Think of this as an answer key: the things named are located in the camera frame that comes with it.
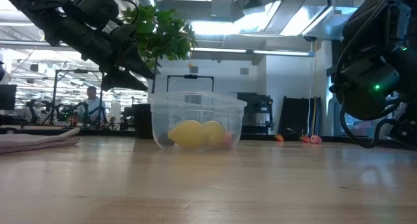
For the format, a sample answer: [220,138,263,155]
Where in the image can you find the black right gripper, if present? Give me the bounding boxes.
[389,112,417,147]

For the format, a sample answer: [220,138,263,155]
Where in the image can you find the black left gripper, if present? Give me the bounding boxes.
[45,15,156,92]

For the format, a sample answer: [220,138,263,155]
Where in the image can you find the clear plastic tupperware container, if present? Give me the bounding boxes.
[149,90,248,152]

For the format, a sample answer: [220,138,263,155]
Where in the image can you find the large yellow lemon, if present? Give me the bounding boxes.
[167,120,208,149]

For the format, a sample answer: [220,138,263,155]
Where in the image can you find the small yellow lemon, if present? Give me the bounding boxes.
[201,120,226,148]

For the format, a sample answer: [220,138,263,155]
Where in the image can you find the pink block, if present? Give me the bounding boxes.
[223,131,234,148]

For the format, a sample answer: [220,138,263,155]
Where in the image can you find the black planter pot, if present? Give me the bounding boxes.
[132,103,154,139]

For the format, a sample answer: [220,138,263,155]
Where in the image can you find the person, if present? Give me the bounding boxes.
[78,85,107,121]

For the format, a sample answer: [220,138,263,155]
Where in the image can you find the green leafy indoor tree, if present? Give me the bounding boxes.
[122,4,198,95]

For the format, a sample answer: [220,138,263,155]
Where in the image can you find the white framed chair back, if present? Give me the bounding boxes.
[327,96,343,137]

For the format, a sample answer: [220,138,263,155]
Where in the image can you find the black leaning panel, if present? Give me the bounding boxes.
[278,96,322,137]

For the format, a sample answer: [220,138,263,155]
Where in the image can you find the folded beige cloth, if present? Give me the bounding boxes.
[0,126,81,154]

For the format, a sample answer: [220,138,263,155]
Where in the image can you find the long ceiling light strip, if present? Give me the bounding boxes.
[190,47,315,57]

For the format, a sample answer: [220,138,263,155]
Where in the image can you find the black computer monitor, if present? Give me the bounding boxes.
[0,83,18,111]

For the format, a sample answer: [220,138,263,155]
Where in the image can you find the black equipment cart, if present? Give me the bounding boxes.
[237,92,274,135]

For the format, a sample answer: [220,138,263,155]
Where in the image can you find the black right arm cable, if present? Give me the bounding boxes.
[338,96,402,150]

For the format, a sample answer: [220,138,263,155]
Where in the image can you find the black frame with camera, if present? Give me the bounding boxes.
[166,74,215,93]

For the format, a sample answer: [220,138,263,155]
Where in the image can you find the black tall rig frame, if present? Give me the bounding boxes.
[50,69,106,126]

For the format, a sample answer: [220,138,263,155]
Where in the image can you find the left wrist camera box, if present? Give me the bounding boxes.
[73,0,120,25]

